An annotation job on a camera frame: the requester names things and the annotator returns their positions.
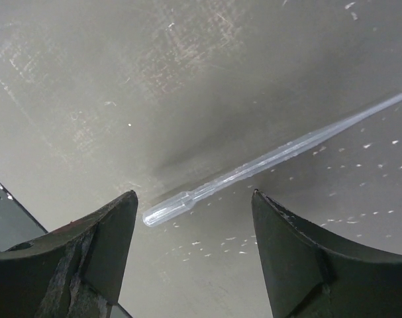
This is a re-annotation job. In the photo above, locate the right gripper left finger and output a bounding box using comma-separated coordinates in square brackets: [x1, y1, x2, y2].
[0, 190, 138, 317]

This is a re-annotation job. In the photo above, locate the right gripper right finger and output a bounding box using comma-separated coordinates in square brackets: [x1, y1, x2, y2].
[251, 189, 402, 317]

